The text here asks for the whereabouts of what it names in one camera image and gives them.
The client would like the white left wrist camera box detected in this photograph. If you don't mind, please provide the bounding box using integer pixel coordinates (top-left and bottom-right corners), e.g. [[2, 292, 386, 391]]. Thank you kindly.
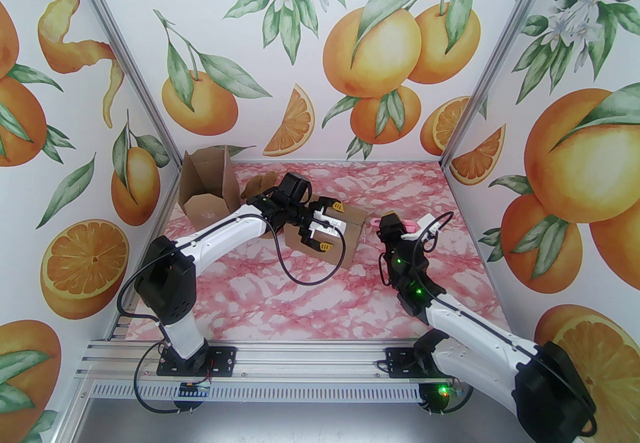
[[307, 212, 349, 238]]

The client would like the pink marble table mat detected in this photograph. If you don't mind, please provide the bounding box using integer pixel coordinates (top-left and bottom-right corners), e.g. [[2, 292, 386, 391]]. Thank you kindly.
[[127, 161, 490, 348]]

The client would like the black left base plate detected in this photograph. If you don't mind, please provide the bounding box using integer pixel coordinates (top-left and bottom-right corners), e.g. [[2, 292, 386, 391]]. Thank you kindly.
[[157, 345, 237, 378]]

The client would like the aluminium frame post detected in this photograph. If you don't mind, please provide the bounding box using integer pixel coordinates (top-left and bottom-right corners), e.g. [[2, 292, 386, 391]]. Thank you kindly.
[[60, 0, 186, 172], [439, 0, 571, 172]]

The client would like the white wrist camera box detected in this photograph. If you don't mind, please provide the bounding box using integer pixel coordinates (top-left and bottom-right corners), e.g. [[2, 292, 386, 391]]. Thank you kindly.
[[307, 212, 349, 238], [412, 213, 444, 242]]

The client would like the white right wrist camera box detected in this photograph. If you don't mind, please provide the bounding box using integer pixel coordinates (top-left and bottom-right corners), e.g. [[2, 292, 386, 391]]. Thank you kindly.
[[412, 213, 444, 242]]

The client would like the aluminium right frame post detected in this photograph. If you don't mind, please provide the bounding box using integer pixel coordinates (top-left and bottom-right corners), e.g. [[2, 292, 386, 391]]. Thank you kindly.
[[439, 0, 571, 172]]

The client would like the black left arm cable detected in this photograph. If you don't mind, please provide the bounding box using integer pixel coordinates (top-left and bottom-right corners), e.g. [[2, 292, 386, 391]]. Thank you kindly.
[[262, 221, 348, 288]]

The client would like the right small circuit board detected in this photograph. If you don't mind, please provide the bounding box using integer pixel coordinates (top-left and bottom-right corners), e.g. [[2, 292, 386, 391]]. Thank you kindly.
[[434, 382, 465, 401]]

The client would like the large cardboard box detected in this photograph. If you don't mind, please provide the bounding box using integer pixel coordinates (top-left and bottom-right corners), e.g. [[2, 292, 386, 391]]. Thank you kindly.
[[179, 144, 242, 241]]

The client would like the perforated metal cable tray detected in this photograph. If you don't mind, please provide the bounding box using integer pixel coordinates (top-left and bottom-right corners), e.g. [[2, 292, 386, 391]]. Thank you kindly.
[[89, 380, 423, 403]]

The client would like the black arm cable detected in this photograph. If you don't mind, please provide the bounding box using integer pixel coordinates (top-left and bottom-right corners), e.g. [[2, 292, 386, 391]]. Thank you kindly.
[[415, 211, 455, 257], [262, 221, 348, 288]]

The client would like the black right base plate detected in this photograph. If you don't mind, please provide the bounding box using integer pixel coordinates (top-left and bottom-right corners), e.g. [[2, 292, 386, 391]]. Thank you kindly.
[[387, 346, 467, 380]]

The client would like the small taped cardboard box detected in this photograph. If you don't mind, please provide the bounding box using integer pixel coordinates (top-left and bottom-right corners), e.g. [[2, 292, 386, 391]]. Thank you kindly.
[[283, 201, 369, 269]]

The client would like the black left base cable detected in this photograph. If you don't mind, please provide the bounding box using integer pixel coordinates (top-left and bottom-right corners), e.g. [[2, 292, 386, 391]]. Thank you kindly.
[[132, 343, 213, 418]]

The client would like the aluminium left frame post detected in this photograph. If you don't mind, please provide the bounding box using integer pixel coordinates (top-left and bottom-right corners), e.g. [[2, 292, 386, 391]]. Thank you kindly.
[[60, 0, 186, 172]]

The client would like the pink utility knife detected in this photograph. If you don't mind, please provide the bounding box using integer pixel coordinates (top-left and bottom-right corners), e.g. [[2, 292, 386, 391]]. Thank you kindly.
[[367, 217, 417, 238]]

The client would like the aluminium back frame bar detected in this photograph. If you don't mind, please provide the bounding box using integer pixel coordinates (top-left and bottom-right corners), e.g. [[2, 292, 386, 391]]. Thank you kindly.
[[230, 157, 444, 166]]

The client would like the black right base cable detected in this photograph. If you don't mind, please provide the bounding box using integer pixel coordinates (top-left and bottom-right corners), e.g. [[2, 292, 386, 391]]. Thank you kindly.
[[420, 381, 473, 418]]

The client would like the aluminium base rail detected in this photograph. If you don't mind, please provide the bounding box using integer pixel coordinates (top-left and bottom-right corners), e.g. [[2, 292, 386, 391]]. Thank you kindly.
[[75, 316, 521, 383]]

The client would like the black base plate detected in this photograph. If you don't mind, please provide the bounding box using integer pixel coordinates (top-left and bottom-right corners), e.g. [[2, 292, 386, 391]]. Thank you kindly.
[[387, 346, 467, 380], [157, 345, 237, 378]]

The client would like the black base cable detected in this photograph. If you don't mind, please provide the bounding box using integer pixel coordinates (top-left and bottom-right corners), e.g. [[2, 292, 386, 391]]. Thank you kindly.
[[420, 381, 473, 418], [132, 343, 213, 418]]

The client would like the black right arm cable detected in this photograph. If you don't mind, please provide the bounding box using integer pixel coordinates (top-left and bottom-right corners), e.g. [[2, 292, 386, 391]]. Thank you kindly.
[[415, 211, 455, 257]]

